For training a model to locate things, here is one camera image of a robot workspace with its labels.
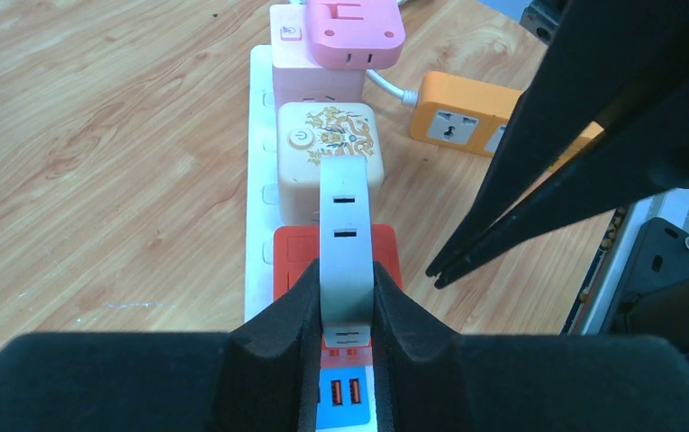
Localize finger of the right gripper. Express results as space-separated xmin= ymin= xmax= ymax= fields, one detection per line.
xmin=426 ymin=1 xmax=689 ymax=277
xmin=434 ymin=80 xmax=689 ymax=289

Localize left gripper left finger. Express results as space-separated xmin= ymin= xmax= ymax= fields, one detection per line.
xmin=0 ymin=262 xmax=322 ymax=431

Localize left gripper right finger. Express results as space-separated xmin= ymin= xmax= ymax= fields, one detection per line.
xmin=373 ymin=265 xmax=689 ymax=431

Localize white long power strip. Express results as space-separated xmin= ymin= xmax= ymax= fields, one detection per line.
xmin=242 ymin=44 xmax=381 ymax=432

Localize white cube plug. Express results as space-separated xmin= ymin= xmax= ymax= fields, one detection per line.
xmin=319 ymin=156 xmax=375 ymax=347

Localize red cube plug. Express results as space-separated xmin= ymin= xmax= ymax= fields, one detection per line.
xmin=273 ymin=223 xmax=403 ymax=368

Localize beige cube plug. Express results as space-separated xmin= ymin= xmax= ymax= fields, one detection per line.
xmin=276 ymin=101 xmax=385 ymax=227

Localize light pink cube plug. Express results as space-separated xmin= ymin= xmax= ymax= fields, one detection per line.
xmin=269 ymin=4 xmax=366 ymax=108

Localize orange power strip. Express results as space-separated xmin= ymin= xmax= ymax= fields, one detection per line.
xmin=408 ymin=70 xmax=604 ymax=174

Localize white cable of orange strip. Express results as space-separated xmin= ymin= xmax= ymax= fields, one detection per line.
xmin=365 ymin=68 xmax=422 ymax=109

